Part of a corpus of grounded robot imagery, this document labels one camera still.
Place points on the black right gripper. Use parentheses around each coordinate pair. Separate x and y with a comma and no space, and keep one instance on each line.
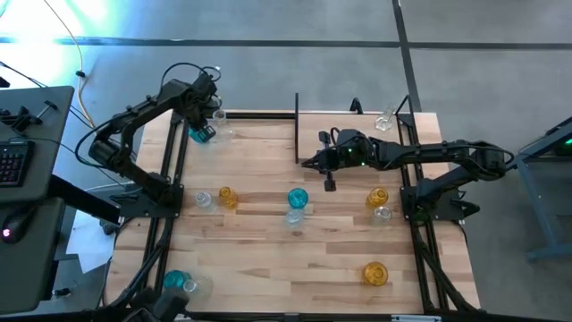
(348,152)

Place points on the yellow textured glass vase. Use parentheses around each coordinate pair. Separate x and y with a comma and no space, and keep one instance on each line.
(228,197)

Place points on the blue-grey table frame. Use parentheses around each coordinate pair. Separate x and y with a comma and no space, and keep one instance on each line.
(549,252)

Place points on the clear ribbed glass bottle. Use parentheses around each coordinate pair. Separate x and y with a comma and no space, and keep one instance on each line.
(203,200)

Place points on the teal ribbed glass vase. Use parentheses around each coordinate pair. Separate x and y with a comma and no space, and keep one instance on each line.
(298,199)

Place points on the silver metal bracket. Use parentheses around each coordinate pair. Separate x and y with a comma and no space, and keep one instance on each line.
(415,318)

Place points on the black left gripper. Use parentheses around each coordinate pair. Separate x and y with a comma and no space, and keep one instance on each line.
(203,103)

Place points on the white paper sheet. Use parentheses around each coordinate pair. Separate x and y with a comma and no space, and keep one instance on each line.
(89,246)

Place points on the black desk clamp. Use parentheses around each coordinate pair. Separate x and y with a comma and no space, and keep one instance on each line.
(27,118)

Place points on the teal diamond-textured glass vase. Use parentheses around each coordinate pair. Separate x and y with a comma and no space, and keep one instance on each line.
(196,135)

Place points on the black keyboard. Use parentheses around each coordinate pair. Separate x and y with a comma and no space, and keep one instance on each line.
(13,163)

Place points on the clear fluted glass carafe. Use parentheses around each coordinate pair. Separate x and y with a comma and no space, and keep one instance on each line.
(384,121)

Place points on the yellow ribbed glass vase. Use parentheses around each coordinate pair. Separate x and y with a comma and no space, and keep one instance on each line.
(378,197)

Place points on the black aluminium table frame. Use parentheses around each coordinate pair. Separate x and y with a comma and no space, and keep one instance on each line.
(259,115)

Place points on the clear smooth glass carafe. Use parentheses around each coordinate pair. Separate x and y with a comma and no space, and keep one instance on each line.
(220,118)

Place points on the clear ribbed glass vase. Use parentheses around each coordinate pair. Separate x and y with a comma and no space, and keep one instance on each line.
(382,215)

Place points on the black shelf side panel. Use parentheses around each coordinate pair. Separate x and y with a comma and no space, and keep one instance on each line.
(296,129)

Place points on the dark grey desk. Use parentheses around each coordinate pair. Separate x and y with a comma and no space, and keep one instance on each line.
(49,134)

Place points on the pale blue ribbed square vase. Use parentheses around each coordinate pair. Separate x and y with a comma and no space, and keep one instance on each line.
(295,217)

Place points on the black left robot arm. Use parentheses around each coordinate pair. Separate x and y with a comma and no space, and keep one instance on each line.
(134,116)

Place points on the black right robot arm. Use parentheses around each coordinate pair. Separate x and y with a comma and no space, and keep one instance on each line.
(424,152)

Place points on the black device green light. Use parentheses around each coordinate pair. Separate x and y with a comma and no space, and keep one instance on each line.
(564,147)

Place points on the small black object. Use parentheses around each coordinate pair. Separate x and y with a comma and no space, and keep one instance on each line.
(3,82)

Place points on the black computer mouse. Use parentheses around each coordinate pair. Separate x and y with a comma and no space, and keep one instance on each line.
(15,226)

